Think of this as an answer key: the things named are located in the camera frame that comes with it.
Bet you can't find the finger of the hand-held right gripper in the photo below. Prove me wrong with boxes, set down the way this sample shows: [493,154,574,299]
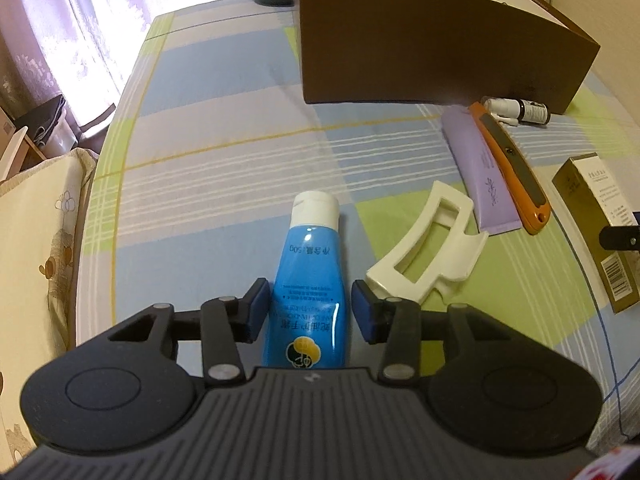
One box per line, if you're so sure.
[600,225,640,253]

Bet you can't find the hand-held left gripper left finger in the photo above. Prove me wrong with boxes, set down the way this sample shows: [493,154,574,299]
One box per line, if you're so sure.
[107,277,271,387]

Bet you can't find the red white patterned clothing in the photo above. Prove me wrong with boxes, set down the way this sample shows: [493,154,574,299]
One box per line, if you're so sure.
[575,440,640,480]

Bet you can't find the purple cream tube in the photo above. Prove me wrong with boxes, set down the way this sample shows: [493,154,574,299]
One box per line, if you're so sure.
[442,105,503,237]

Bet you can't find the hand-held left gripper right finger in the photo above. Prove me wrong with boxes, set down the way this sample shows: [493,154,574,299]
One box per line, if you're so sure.
[351,280,538,386]

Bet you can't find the checked tablecloth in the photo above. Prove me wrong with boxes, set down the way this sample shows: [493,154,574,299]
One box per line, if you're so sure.
[75,0,640,461]

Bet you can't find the purple lace curtain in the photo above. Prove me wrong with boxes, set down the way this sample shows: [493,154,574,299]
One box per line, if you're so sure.
[0,0,251,138]

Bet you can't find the blue hand cream tube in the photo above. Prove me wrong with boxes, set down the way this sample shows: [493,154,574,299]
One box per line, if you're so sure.
[261,191,351,371]

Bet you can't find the cream printed bedding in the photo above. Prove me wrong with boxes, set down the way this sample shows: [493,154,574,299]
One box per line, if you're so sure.
[0,147,97,461]

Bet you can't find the white plastic hair clip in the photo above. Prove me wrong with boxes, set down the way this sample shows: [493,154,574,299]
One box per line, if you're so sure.
[365,180,489,306]

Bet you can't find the cardboard shipping box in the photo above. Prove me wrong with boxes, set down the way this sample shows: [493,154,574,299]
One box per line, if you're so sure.
[0,107,16,153]

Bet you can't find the brown spray bottle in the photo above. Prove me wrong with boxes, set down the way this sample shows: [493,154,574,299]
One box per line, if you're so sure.
[482,96,551,127]

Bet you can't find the brown cardboard box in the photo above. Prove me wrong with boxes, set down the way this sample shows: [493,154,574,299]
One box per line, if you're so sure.
[290,0,601,114]

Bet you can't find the orange utility knife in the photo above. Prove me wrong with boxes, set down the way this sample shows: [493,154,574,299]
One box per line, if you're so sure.
[467,101,552,235]

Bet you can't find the white gold carton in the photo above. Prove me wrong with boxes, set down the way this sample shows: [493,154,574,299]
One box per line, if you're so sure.
[552,152,640,314]

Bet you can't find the wooden stool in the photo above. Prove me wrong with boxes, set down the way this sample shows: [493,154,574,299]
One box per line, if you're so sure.
[0,125,51,182]

